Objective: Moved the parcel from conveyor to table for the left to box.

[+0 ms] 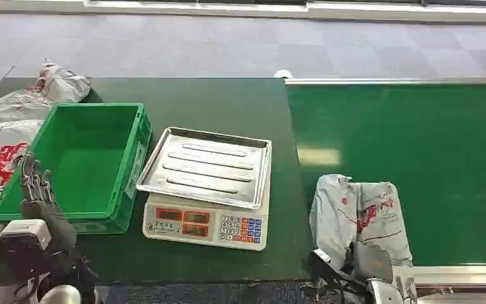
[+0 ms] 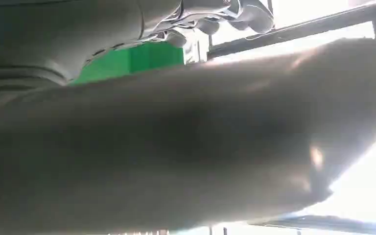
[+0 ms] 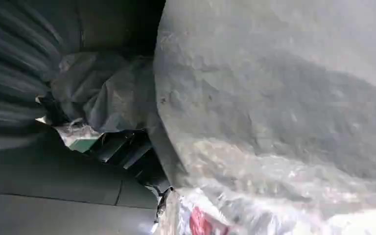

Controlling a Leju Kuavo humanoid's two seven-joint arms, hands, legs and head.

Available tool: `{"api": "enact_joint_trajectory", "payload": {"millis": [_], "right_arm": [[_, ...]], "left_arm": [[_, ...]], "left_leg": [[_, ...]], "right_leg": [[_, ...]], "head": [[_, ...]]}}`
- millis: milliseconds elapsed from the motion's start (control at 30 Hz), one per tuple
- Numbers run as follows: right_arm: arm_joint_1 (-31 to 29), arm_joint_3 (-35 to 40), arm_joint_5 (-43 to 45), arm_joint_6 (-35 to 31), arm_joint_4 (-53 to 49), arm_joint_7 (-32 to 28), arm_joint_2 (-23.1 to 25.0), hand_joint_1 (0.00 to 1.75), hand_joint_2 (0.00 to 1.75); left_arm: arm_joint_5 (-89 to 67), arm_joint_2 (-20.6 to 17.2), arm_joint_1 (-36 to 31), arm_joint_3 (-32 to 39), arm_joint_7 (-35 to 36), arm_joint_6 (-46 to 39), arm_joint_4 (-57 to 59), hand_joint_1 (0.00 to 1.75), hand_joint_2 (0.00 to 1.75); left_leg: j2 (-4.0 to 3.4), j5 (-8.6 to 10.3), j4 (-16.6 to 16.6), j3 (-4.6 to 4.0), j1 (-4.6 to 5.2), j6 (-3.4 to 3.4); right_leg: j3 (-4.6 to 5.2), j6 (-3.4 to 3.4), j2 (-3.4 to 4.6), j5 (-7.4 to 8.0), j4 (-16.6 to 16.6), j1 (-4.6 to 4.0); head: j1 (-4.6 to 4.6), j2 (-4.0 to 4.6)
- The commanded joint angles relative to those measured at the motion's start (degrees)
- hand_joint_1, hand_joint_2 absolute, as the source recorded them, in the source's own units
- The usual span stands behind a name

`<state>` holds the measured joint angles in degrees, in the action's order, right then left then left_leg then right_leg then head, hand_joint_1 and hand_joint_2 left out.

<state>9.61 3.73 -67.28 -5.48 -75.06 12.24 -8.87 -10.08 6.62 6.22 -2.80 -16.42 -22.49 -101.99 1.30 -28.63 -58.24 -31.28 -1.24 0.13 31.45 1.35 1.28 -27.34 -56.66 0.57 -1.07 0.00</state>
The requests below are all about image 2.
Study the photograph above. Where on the grey plastic parcel bag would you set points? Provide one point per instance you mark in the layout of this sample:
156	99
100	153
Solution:
181	146

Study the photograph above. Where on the black metal frame bar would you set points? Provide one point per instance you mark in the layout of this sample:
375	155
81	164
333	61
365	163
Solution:
304	29

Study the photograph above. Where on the green plastic crate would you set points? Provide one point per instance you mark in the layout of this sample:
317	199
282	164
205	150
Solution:
133	61

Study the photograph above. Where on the ribbed grey left robot arm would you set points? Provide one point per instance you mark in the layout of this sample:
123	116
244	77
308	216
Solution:
9	81

